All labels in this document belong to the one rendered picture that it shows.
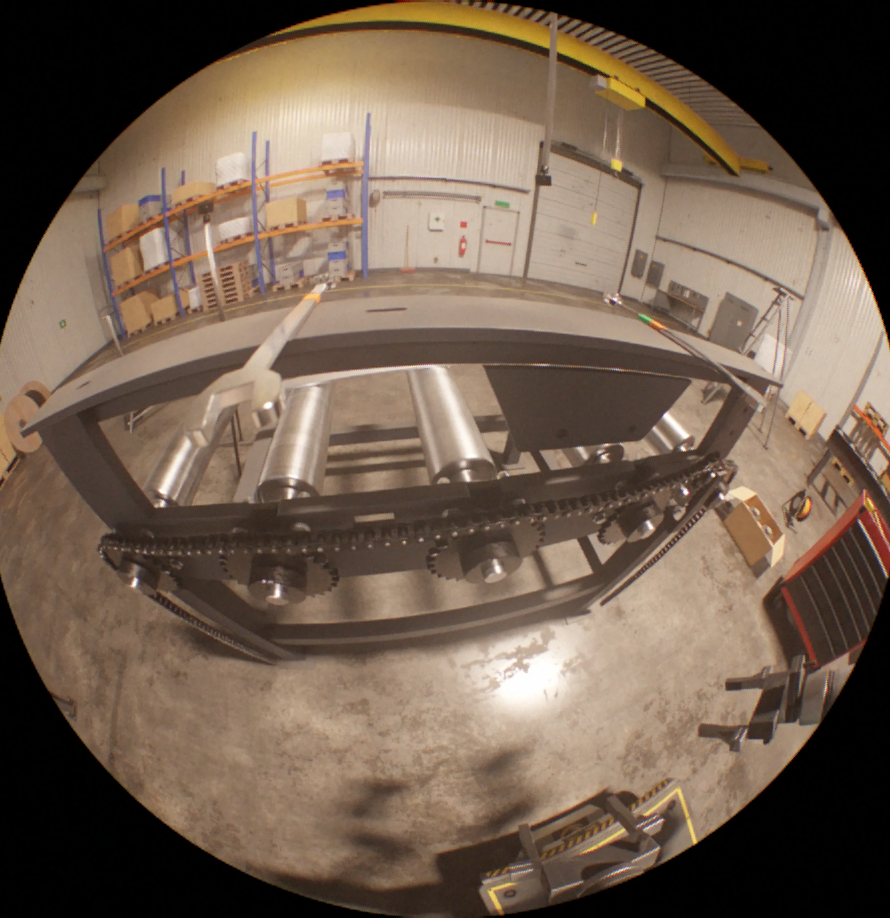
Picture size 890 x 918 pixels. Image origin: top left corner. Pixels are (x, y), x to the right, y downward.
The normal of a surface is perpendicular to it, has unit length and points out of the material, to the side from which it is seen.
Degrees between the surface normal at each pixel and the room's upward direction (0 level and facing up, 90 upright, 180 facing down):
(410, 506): 90
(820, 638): 90
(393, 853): 0
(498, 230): 90
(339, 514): 90
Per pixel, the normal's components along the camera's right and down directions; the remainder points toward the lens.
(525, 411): 0.20, 0.69
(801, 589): -0.98, 0.10
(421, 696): 0.06, -0.73
